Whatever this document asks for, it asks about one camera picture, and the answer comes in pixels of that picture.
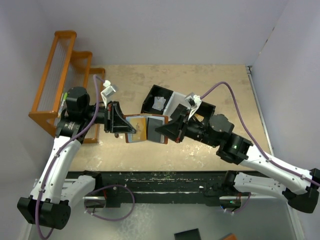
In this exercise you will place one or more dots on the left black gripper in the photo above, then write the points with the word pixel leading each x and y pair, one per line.
pixel 114 121

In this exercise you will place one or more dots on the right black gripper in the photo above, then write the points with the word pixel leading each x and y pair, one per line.
pixel 174 130

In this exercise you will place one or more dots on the brown leather card holder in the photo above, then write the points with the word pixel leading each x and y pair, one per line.
pixel 152 122

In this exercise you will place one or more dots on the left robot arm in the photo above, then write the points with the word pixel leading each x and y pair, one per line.
pixel 51 200

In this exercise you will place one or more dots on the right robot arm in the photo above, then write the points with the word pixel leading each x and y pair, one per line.
pixel 297 186

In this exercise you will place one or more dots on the black card in tray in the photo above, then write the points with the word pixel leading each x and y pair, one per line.
pixel 179 110

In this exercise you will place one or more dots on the gold card in holder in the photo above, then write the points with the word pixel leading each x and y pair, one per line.
pixel 140 126

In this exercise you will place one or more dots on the gold card in tray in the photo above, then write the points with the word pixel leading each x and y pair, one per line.
pixel 200 118

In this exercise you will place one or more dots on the silver item in tray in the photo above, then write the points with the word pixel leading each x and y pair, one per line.
pixel 159 103

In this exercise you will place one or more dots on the black and white organizer tray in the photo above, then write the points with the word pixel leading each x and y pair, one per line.
pixel 173 99

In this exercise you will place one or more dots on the green marker pen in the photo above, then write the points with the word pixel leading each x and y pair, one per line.
pixel 62 104

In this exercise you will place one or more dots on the orange wooden tiered rack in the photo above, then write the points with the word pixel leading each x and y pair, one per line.
pixel 64 69

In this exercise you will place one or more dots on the black box at bottom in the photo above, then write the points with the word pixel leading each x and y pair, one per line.
pixel 192 234

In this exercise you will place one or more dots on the orange object at bottom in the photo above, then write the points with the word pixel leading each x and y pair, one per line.
pixel 230 236

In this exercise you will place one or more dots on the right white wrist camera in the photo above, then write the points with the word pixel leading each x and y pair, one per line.
pixel 194 101

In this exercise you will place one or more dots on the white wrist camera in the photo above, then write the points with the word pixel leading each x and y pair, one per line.
pixel 108 90
pixel 194 101

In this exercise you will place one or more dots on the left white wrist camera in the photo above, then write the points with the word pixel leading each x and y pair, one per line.
pixel 108 90

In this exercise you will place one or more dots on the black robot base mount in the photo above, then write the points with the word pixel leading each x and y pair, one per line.
pixel 163 187

